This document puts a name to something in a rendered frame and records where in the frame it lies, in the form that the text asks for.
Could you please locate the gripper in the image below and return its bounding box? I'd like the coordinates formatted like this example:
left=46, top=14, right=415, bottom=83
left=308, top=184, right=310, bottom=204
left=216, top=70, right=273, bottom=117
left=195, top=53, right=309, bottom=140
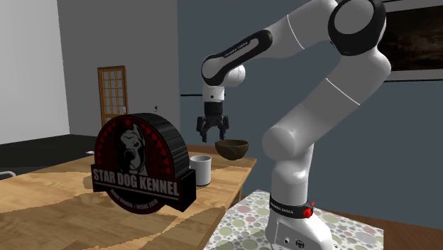
left=197, top=101, right=230, bottom=143

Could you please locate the dark brown bowl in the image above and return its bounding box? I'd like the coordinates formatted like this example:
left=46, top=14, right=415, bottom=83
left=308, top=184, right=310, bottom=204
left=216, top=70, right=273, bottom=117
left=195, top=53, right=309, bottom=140
left=214, top=139, right=249, bottom=161

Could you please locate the white cup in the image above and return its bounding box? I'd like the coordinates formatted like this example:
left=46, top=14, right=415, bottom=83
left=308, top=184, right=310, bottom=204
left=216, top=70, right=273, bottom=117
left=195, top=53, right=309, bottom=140
left=189, top=155, right=212, bottom=187

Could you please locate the round black dog emblem sign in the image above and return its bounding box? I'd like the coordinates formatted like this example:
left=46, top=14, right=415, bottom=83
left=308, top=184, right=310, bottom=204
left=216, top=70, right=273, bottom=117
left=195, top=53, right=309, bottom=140
left=90, top=112, right=197, bottom=214

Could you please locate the robot stand with dotted pattern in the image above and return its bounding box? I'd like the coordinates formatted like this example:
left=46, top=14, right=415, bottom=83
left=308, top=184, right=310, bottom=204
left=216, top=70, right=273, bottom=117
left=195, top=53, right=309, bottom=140
left=202, top=188, right=384, bottom=250

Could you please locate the wooden door with glass panes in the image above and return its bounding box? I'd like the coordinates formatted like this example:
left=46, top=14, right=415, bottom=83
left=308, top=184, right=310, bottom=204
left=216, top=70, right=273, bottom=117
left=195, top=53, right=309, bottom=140
left=97, top=65, right=129, bottom=128

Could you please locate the wooden table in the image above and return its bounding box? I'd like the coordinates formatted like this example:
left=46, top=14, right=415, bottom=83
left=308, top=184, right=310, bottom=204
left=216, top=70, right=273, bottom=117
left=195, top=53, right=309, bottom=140
left=0, top=145, right=258, bottom=250

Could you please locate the dark framed wall picture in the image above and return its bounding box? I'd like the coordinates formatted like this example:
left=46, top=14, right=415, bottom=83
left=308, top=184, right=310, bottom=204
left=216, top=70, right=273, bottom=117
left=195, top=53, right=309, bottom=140
left=376, top=0, right=443, bottom=82

